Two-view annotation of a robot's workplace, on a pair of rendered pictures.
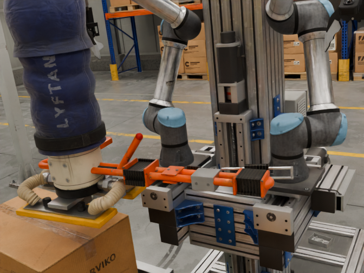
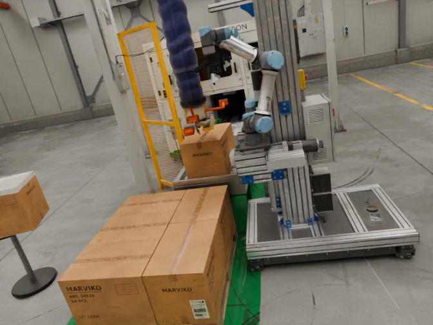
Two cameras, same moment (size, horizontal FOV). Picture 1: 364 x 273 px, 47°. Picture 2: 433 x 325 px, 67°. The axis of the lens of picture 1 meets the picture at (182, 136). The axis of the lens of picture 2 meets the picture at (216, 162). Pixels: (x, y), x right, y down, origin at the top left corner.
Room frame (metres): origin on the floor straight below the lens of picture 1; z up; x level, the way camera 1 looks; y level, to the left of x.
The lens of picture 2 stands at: (0.28, -2.40, 1.78)
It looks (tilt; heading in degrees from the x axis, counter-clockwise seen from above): 20 degrees down; 68
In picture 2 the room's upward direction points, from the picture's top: 12 degrees counter-clockwise
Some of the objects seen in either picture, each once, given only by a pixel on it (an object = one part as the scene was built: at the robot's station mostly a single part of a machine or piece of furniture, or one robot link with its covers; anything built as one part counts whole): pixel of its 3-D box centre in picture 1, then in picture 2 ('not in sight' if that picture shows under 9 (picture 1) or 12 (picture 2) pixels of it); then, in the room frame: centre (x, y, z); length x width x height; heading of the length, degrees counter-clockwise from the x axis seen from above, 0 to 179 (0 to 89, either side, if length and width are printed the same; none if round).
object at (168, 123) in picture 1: (171, 124); (252, 106); (1.71, 0.04, 1.20); 0.13 x 0.12 x 0.14; 27
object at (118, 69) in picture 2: not in sight; (121, 77); (0.95, 1.45, 1.62); 0.20 x 0.05 x 0.30; 55
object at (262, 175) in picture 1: (251, 182); (189, 130); (1.03, -0.17, 1.22); 0.08 x 0.07 x 0.05; 63
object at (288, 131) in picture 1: (288, 132); (251, 120); (1.44, -0.39, 1.20); 0.13 x 0.12 x 0.14; 87
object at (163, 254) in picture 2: not in sight; (163, 246); (0.63, -0.06, 0.34); 1.20 x 1.00 x 0.40; 55
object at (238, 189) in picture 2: not in sight; (209, 189); (1.26, 0.31, 0.48); 0.70 x 0.03 x 0.15; 145
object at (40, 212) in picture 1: (64, 207); not in sight; (1.22, 0.40, 1.11); 0.34 x 0.10 x 0.05; 63
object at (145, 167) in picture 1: (141, 171); (193, 119); (1.19, 0.14, 1.22); 0.10 x 0.08 x 0.06; 153
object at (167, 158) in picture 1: (175, 150); not in sight; (1.71, 0.03, 1.09); 0.15 x 0.15 x 0.10
